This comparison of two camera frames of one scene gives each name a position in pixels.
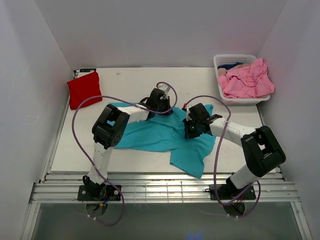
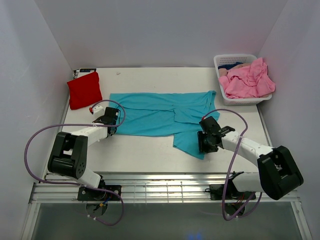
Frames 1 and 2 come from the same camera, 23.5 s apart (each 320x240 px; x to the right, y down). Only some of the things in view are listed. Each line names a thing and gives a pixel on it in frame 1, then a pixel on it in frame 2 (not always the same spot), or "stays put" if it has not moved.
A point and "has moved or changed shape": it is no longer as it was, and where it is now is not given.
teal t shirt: x=167 y=133 has moved or changed shape
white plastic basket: x=221 y=60 stays put
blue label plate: x=87 y=70 stays put
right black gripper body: x=192 y=128 → x=204 y=143
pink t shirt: x=249 y=82 stays put
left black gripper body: x=163 y=106 → x=99 y=119
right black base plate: x=224 y=193 stays put
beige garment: x=223 y=72 stays put
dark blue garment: x=229 y=67 stays put
